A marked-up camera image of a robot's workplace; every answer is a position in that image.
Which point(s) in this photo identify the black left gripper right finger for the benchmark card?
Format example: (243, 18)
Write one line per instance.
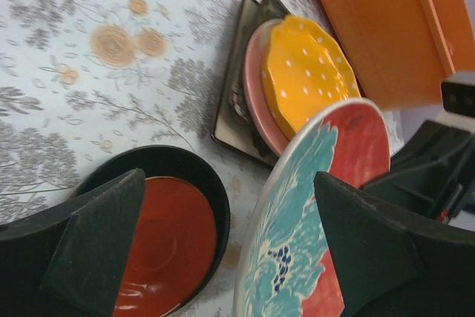
(390, 261)

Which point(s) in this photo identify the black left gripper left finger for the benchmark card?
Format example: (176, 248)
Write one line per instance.
(69, 260)

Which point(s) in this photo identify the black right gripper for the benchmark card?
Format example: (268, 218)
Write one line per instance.
(433, 174)

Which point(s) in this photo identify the red plate with teal flower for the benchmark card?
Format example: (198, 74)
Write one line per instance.
(285, 266)

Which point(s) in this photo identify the yellow polka dot plate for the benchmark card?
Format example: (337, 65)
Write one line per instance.
(304, 71)

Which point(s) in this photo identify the pink and cream plate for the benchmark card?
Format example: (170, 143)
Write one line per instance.
(260, 113)

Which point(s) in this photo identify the orange plastic bin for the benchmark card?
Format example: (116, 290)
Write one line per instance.
(401, 50)

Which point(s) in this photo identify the black bowl with red interior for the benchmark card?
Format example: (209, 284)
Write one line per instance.
(182, 232)

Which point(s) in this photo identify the dark square patterned plate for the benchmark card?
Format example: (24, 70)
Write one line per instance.
(232, 124)

